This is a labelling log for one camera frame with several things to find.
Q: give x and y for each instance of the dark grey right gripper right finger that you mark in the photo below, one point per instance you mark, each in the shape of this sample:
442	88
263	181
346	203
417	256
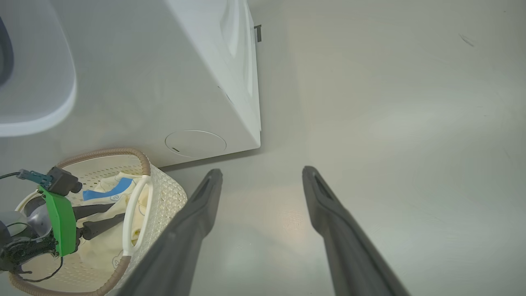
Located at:
349	255

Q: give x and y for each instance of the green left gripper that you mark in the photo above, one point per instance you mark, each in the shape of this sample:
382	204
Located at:
61	222

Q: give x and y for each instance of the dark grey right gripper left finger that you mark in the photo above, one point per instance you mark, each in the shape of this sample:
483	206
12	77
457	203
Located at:
181	238

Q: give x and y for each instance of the cream cloth with blue trim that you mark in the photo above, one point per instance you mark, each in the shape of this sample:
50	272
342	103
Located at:
102	250

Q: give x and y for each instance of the cream perforated laundry basket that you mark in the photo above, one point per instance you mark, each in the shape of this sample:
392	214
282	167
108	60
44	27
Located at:
164	197

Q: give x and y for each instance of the white washing machine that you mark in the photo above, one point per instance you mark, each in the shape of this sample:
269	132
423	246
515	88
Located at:
144	82

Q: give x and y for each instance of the grey rubber door gasket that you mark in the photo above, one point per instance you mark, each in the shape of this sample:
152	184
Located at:
5	53

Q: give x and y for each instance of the round white filter cover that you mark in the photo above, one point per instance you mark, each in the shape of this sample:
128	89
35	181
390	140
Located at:
195	144

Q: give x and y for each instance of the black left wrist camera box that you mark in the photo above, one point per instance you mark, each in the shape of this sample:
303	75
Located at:
61	181

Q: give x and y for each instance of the teal left camera connector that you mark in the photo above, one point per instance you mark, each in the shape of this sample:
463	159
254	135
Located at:
37	178

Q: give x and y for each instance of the small dark bracket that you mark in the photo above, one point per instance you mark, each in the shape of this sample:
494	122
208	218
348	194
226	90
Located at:
258	33

